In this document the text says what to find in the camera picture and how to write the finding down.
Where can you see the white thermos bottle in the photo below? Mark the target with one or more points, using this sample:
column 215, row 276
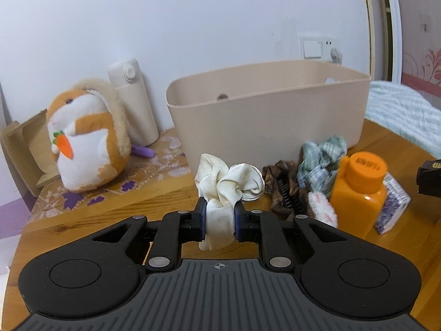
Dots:
column 136, row 110

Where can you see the floral table runner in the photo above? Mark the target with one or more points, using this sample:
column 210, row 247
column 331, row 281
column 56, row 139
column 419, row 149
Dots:
column 165, row 165

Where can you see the white wall switch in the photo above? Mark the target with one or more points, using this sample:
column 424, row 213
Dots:
column 311, row 46

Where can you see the green plaid scrunchie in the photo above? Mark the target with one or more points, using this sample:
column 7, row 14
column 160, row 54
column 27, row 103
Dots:
column 317, row 158

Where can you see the beige plastic container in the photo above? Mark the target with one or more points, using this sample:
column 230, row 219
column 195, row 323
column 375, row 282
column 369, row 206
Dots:
column 258, row 120

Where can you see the cream satin scrunchie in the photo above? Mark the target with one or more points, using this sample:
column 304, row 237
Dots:
column 220, row 179

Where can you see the purple plastic object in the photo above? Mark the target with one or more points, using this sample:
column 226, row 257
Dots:
column 143, row 150

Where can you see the floral patterned wooden panel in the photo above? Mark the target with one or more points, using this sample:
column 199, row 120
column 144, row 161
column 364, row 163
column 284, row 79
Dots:
column 420, row 24

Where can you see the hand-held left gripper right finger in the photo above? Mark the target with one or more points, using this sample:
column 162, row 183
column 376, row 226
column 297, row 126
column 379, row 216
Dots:
column 237, row 219

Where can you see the green striped blanket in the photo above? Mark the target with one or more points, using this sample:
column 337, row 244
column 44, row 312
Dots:
column 403, row 113

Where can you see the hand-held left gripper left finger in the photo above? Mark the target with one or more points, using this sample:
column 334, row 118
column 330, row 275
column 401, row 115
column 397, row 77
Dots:
column 202, row 215

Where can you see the orange white hamster plush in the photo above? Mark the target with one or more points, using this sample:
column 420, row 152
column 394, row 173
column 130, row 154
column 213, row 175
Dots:
column 86, row 138

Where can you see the white purple cabinet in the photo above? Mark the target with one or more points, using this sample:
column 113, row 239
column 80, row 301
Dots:
column 10, row 215

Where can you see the dark brown small box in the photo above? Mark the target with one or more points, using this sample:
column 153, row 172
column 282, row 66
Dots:
column 429, row 177

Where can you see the dark brown scrunchie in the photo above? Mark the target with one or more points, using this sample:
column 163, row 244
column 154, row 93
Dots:
column 288, row 174

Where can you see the white wall socket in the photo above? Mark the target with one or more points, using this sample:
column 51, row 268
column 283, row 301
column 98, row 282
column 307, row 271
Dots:
column 328, row 43

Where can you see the blue white tissue packet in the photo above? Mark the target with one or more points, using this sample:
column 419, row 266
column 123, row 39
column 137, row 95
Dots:
column 392, row 203

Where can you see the orange plastic bottle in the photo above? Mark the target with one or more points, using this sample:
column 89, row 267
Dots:
column 355, row 207

